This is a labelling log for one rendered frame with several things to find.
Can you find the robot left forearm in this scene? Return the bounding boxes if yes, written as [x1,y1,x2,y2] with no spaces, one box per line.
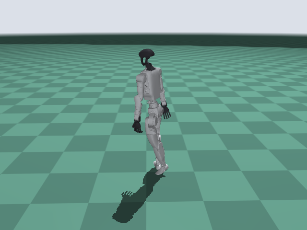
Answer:
[134,96,142,121]

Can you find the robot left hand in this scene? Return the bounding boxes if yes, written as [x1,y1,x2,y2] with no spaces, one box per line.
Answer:
[132,116,143,133]

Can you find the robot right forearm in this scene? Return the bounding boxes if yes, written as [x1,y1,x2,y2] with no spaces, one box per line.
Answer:
[159,88,166,106]

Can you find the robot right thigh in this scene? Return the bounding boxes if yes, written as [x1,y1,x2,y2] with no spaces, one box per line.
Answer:
[155,107,164,140]

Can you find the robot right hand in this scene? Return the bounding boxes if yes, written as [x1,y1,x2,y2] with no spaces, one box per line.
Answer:
[161,103,171,119]

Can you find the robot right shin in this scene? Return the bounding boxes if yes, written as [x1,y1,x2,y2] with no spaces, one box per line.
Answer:
[156,134,161,165]

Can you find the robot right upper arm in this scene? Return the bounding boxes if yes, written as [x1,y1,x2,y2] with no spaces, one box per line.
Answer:
[158,68,163,90]

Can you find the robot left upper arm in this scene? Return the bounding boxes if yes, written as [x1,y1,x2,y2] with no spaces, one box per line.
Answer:
[136,73,146,101]

